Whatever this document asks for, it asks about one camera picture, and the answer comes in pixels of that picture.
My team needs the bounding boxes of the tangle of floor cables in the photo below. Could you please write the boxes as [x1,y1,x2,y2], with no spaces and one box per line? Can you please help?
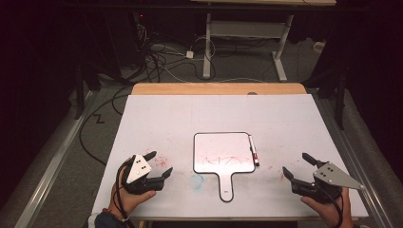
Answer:
[134,12,264,84]

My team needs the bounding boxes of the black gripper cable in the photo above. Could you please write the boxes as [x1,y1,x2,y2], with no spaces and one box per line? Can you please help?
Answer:
[114,164,136,228]
[317,184,346,228]

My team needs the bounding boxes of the white marker with red cap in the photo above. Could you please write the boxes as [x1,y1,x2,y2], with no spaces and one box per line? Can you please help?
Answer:
[248,135,260,167]

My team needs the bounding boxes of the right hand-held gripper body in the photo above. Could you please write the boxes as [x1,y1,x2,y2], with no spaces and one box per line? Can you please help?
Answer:
[291,161,365,204]

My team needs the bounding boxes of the person's right hand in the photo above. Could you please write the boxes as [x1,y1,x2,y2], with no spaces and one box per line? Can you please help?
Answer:
[300,188,355,228]

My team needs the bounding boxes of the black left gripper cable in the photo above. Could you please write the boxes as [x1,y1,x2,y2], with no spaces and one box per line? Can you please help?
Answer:
[114,164,136,228]

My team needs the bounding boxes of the wooden table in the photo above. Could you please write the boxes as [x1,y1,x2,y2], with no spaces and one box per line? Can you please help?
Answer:
[91,83,370,228]

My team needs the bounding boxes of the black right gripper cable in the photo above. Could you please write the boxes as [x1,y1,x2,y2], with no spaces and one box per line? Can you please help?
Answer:
[317,184,346,228]

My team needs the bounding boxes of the white metal desk frame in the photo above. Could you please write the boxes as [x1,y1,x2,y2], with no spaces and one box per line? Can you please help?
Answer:
[202,12,295,83]

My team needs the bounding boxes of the small whiteboard with handle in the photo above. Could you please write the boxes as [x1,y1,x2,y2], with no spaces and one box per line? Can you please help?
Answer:
[193,131,257,203]

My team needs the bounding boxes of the long black floor cable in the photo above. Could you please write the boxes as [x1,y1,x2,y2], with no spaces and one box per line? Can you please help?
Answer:
[78,85,134,166]

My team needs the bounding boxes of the aluminium floor rail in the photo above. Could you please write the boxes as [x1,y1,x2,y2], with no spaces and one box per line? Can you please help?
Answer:
[13,90,97,228]
[315,94,395,228]

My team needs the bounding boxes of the large white table sheet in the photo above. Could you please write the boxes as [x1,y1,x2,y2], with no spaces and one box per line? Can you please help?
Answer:
[91,94,370,219]

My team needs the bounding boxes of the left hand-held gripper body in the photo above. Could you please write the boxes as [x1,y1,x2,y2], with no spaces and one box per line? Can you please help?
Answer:
[122,154,165,195]

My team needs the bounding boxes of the person's left hand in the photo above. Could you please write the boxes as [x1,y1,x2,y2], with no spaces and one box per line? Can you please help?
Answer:
[108,158,157,219]

